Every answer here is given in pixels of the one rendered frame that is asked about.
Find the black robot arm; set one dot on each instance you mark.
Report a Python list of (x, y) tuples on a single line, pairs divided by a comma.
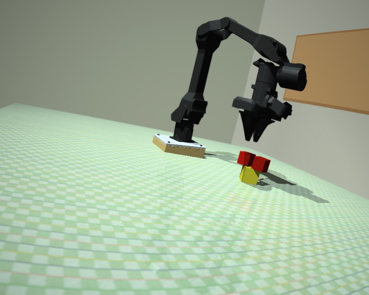
[(208, 38)]

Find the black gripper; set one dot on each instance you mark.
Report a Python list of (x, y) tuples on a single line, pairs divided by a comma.
[(256, 118)]

